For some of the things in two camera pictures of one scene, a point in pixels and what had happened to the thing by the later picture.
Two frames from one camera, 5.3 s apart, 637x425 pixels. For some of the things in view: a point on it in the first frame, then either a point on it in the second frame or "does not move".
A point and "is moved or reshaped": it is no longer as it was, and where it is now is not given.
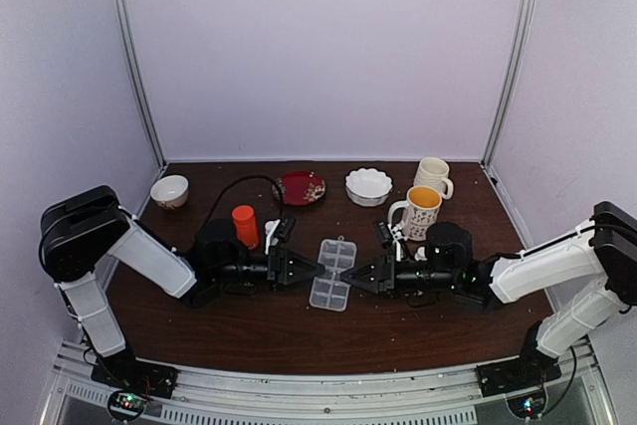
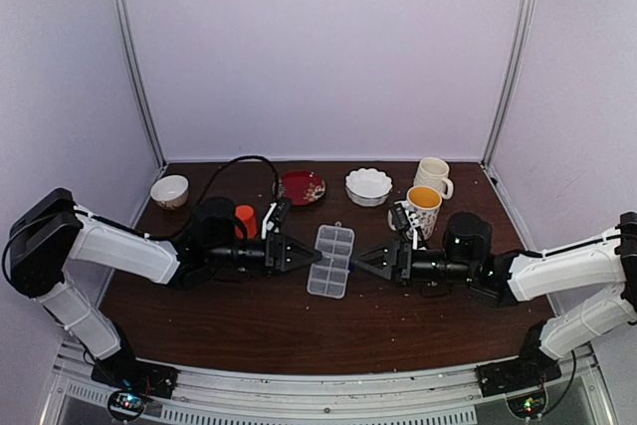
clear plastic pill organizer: [328, 292] is moved or reshaped
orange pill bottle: [247, 226] does not move
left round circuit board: [126, 405] does not move
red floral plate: [300, 188] does not move
